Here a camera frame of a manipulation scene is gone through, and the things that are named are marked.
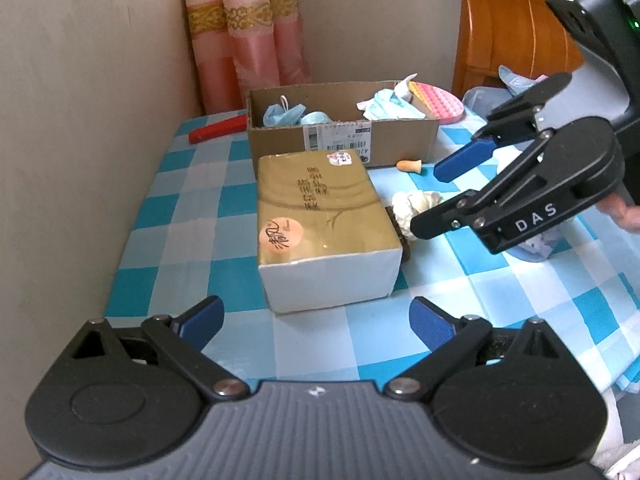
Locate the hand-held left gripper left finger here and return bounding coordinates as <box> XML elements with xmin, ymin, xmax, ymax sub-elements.
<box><xmin>72</xmin><ymin>295</ymin><xmax>251</xmax><ymax>402</ymax></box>

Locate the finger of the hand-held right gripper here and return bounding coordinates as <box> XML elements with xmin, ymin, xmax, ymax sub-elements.
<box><xmin>433</xmin><ymin>72</ymin><xmax>573</xmax><ymax>182</ymax></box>
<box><xmin>410</xmin><ymin>129</ymin><xmax>567</xmax><ymax>242</ymax></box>

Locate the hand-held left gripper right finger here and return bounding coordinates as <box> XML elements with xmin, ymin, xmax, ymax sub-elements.
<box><xmin>384</xmin><ymin>296</ymin><xmax>576</xmax><ymax>402</ymax></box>

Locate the white wrapper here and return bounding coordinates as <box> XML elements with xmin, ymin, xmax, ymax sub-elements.
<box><xmin>391</xmin><ymin>190</ymin><xmax>443</xmax><ymax>241</ymax></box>

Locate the blue face mask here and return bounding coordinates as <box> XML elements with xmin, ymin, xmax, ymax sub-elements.
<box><xmin>370</xmin><ymin>87</ymin><xmax>426</xmax><ymax>121</ymax></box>
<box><xmin>263</xmin><ymin>95</ymin><xmax>307</xmax><ymax>128</ymax></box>

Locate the cardboard box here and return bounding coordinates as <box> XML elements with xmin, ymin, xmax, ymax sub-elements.
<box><xmin>246</xmin><ymin>79</ymin><xmax>441</xmax><ymax>168</ymax></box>

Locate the person's right hand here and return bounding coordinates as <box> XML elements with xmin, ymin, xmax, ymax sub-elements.
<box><xmin>597</xmin><ymin>195</ymin><xmax>640</xmax><ymax>233</ymax></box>

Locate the rainbow pop bubble toy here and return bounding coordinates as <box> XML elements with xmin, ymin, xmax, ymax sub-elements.
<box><xmin>407</xmin><ymin>80</ymin><xmax>463</xmax><ymax>125</ymax></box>

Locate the blue patterned pillow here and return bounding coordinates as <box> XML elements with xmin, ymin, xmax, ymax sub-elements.
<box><xmin>497</xmin><ymin>65</ymin><xmax>538</xmax><ymax>98</ymax></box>

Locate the blue checked tablecloth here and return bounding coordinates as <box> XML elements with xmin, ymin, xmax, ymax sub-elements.
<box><xmin>110</xmin><ymin>110</ymin><xmax>640</xmax><ymax>396</ymax></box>

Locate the gold tissue pack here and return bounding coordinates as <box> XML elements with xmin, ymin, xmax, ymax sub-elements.
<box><xmin>256</xmin><ymin>149</ymin><xmax>403</xmax><ymax>315</ymax></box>

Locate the wooden headboard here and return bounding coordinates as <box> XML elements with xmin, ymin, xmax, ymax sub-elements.
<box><xmin>449</xmin><ymin>0</ymin><xmax>586</xmax><ymax>100</ymax></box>

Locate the pink curtain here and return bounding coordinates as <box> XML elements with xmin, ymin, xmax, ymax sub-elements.
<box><xmin>181</xmin><ymin>0</ymin><xmax>311</xmax><ymax>115</ymax></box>

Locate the dark brown hair tie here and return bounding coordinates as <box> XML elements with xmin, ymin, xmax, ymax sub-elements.
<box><xmin>384</xmin><ymin>204</ymin><xmax>414</xmax><ymax>263</ymax></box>

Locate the red-handled tool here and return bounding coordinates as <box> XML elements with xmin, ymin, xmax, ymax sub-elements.
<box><xmin>188</xmin><ymin>114</ymin><xmax>249</xmax><ymax>143</ymax></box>

